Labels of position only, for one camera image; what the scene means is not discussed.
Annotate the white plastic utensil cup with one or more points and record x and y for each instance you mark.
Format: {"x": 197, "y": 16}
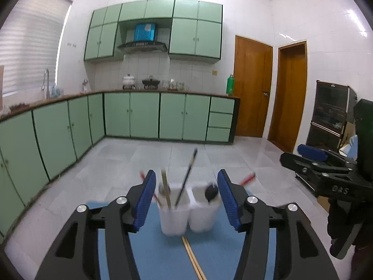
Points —
{"x": 174, "y": 221}
{"x": 204, "y": 218}

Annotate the blue white bag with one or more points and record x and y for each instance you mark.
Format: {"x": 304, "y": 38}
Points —
{"x": 352, "y": 147}

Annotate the range hood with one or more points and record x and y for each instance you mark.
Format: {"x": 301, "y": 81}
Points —
{"x": 142, "y": 46}

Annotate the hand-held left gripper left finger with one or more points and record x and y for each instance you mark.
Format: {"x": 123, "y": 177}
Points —
{"x": 144, "y": 201}

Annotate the green upper kitchen cabinets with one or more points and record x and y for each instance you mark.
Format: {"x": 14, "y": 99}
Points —
{"x": 186, "y": 35}

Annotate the plain wooden chopstick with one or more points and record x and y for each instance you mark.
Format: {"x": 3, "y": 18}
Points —
{"x": 191, "y": 255}
{"x": 166, "y": 189}

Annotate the dark glass cabinet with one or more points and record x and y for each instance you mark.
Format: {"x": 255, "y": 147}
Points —
{"x": 329, "y": 108}

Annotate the white cooking pot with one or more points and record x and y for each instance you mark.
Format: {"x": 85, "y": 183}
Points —
{"x": 128, "y": 81}

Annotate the black spoon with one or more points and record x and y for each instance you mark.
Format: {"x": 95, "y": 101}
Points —
{"x": 212, "y": 192}

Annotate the clear glass cups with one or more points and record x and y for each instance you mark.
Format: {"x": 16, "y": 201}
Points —
{"x": 57, "y": 90}

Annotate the chrome kitchen faucet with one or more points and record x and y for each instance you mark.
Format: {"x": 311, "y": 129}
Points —
{"x": 46, "y": 75}

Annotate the black chopstick silver tip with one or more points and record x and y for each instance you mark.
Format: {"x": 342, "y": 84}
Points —
{"x": 186, "y": 175}

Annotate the cardboard box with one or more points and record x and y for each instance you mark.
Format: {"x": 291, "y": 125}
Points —
{"x": 323, "y": 202}

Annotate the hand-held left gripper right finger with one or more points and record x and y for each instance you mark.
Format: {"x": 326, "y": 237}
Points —
{"x": 230, "y": 201}

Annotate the brown wooden door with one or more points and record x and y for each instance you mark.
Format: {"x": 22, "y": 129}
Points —
{"x": 288, "y": 99}
{"x": 252, "y": 93}

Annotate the green bottle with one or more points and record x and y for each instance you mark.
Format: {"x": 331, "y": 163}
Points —
{"x": 230, "y": 86}

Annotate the blue tablecloth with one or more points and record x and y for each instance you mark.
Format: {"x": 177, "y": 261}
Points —
{"x": 169, "y": 256}

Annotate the white window blind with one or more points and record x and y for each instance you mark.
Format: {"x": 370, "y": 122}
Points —
{"x": 29, "y": 49}

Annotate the red patterned wooden chopstick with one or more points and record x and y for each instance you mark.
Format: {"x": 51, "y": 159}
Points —
{"x": 142, "y": 175}
{"x": 249, "y": 178}
{"x": 198, "y": 261}

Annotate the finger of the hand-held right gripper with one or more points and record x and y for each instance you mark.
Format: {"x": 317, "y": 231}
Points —
{"x": 311, "y": 151}
{"x": 294, "y": 160}

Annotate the black wok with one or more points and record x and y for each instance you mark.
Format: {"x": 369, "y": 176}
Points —
{"x": 151, "y": 82}

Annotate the row of glass jars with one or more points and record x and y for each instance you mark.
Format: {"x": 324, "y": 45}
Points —
{"x": 174, "y": 86}

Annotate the small dispenser bottle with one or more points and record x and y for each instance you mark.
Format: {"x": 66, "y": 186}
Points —
{"x": 85, "y": 87}

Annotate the person's right hand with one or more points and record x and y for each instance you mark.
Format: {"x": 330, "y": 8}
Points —
{"x": 338, "y": 218}

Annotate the green kitchen base cabinets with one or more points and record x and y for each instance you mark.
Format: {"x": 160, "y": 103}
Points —
{"x": 145, "y": 116}

